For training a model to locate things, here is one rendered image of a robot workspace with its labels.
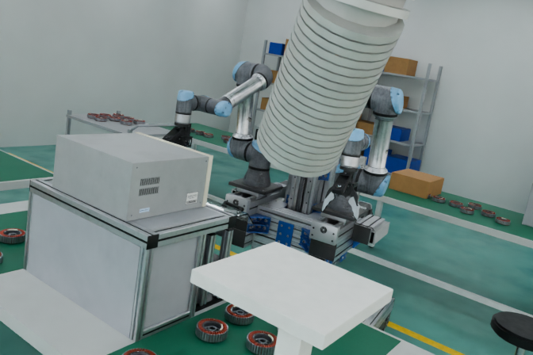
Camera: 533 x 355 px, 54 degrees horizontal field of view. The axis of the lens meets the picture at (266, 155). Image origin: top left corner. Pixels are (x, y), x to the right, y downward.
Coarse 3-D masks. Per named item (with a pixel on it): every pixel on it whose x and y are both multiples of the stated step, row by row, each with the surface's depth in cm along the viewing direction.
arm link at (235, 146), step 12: (240, 72) 278; (252, 72) 274; (240, 84) 279; (252, 96) 284; (240, 108) 284; (252, 108) 286; (240, 120) 286; (240, 132) 287; (228, 144) 292; (240, 144) 287; (240, 156) 288
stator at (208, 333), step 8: (200, 320) 186; (208, 320) 186; (216, 320) 187; (200, 328) 180; (208, 328) 182; (216, 328) 183; (224, 328) 182; (200, 336) 179; (208, 336) 178; (216, 336) 178; (224, 336) 181
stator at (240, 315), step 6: (228, 306) 199; (234, 306) 199; (228, 312) 194; (234, 312) 200; (240, 312) 199; (246, 312) 200; (228, 318) 194; (234, 318) 192; (240, 318) 192; (246, 318) 193; (252, 318) 195; (240, 324) 193; (246, 324) 193
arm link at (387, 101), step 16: (384, 96) 240; (400, 96) 239; (384, 112) 242; (400, 112) 242; (384, 128) 246; (384, 144) 248; (368, 160) 255; (384, 160) 252; (368, 176) 253; (384, 176) 253; (368, 192) 256; (384, 192) 256
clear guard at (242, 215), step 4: (208, 200) 232; (212, 200) 233; (212, 204) 227; (216, 204) 228; (220, 204) 229; (224, 204) 230; (220, 208) 223; (224, 208) 224; (228, 208) 225; (232, 208) 226; (232, 212) 221; (236, 212) 222; (240, 212) 222; (244, 212) 223; (236, 216) 217; (240, 216) 230; (244, 216) 227; (248, 216) 225; (244, 220) 231; (248, 220) 228
